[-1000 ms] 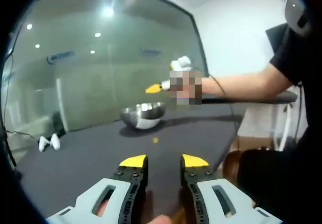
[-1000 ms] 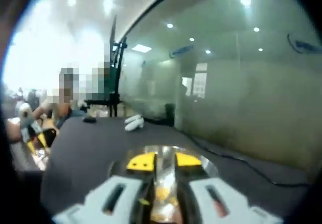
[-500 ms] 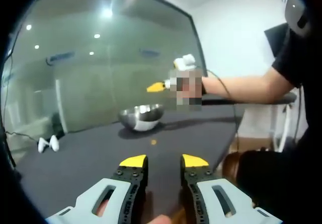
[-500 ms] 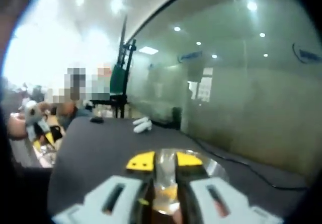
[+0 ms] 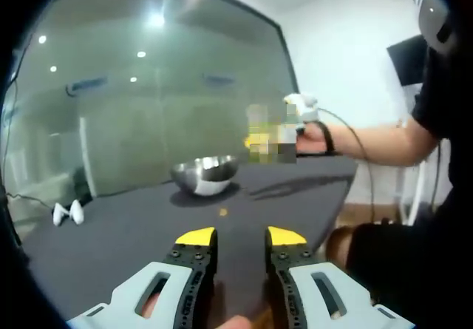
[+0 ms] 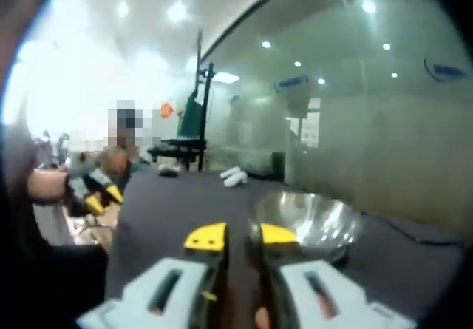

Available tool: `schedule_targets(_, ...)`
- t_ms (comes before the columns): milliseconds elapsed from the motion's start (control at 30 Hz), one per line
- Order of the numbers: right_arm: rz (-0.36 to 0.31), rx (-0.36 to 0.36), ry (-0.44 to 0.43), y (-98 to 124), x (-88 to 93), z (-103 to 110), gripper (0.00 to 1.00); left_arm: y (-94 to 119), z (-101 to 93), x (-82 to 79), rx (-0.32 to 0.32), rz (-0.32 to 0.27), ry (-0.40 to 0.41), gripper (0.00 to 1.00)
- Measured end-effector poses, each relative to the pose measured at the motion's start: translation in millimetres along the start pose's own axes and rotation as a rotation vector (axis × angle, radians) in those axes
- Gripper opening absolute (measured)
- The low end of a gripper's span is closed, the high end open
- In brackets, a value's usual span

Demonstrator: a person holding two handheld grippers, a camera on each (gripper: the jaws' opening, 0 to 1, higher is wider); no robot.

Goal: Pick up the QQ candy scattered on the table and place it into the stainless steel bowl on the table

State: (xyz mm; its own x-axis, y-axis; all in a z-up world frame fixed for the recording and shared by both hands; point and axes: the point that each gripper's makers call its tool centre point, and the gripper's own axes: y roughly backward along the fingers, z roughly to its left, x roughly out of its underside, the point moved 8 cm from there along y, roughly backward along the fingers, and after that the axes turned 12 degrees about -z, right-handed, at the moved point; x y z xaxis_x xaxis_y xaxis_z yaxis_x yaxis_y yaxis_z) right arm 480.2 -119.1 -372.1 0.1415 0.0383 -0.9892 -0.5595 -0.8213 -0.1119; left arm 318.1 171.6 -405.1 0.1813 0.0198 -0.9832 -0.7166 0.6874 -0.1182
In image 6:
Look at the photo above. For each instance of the stainless steel bowl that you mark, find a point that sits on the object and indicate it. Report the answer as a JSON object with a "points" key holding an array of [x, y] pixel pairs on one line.
{"points": [[314, 214]]}

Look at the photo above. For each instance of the blue strip glass sticker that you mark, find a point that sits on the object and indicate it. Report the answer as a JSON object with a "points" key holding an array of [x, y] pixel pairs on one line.
{"points": [[292, 82]]}

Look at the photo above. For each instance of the blue logo glass sticker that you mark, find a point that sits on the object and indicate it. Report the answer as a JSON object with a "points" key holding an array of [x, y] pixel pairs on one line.
{"points": [[447, 69]]}

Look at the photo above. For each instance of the person's black shorts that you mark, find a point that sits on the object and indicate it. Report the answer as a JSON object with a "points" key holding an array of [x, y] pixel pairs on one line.
{"points": [[55, 288]]}

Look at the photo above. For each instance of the black metal stand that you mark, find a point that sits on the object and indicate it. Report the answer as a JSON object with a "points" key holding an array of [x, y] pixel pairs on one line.
{"points": [[177, 148]]}

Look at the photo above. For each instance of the white handheld controller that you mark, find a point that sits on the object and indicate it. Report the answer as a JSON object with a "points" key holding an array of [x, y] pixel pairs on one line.
{"points": [[236, 180], [229, 173]]}

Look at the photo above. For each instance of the green panel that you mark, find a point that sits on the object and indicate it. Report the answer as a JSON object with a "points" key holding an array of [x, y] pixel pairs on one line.
{"points": [[190, 116]]}

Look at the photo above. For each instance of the black computer mouse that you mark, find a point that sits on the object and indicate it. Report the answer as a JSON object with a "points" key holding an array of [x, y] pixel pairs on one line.
{"points": [[168, 173]]}

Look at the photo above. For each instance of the black bin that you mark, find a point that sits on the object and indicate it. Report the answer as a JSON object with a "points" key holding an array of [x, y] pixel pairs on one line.
{"points": [[278, 166]]}

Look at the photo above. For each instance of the orange object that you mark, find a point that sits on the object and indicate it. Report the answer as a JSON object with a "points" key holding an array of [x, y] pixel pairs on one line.
{"points": [[168, 111]]}

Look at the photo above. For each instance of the dark grey table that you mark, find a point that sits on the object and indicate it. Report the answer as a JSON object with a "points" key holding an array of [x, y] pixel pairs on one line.
{"points": [[177, 203]]}

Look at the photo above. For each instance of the person's right hand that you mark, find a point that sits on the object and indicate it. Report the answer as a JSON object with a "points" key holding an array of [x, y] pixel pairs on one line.
{"points": [[262, 316]]}

